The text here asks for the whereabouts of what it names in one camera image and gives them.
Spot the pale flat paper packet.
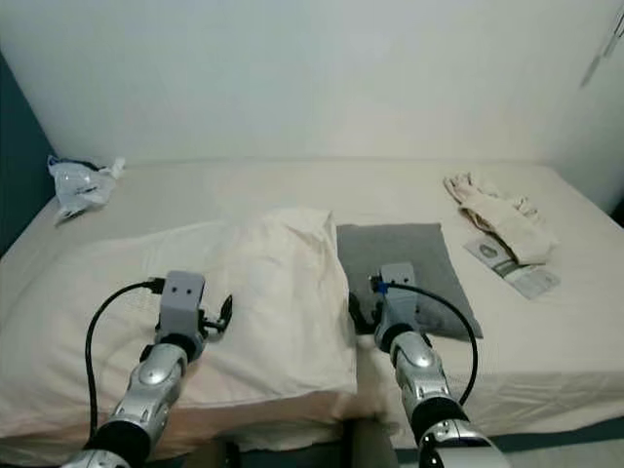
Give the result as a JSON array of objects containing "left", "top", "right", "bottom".
[{"left": 507, "top": 265, "right": 563, "bottom": 300}]

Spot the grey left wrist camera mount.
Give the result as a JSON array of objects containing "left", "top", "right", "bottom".
[{"left": 159, "top": 270, "right": 208, "bottom": 342}]

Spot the large cream pillow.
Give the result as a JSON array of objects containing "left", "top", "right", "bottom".
[{"left": 0, "top": 207, "right": 391, "bottom": 454}]

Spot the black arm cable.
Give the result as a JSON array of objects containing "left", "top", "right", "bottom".
[
  {"left": 370, "top": 277, "right": 481, "bottom": 406},
  {"left": 84, "top": 278, "right": 165, "bottom": 446}
]

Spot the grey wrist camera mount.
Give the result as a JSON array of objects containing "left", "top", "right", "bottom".
[
  {"left": 159, "top": 270, "right": 208, "bottom": 342},
  {"left": 375, "top": 261, "right": 419, "bottom": 329}
]

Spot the crumpled clear plastic bag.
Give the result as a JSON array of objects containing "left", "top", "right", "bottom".
[{"left": 47, "top": 156, "right": 126, "bottom": 225}]

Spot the bed with cream sheet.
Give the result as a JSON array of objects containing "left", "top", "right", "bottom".
[{"left": 0, "top": 160, "right": 624, "bottom": 459}]

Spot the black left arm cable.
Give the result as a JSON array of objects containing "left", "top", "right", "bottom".
[{"left": 84, "top": 278, "right": 165, "bottom": 446}]

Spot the crumpled beige cloth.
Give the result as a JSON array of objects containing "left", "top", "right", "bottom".
[{"left": 444, "top": 172, "right": 560, "bottom": 266}]

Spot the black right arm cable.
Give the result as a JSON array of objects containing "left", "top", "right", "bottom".
[{"left": 370, "top": 277, "right": 481, "bottom": 406}]

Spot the grey printed leaflet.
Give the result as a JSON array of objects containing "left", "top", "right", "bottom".
[{"left": 465, "top": 237, "right": 520, "bottom": 278}]

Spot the grey hanging wall cord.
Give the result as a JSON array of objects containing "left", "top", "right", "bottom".
[{"left": 580, "top": 5, "right": 624, "bottom": 89}]

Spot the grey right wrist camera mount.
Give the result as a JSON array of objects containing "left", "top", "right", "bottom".
[{"left": 375, "top": 261, "right": 419, "bottom": 329}]

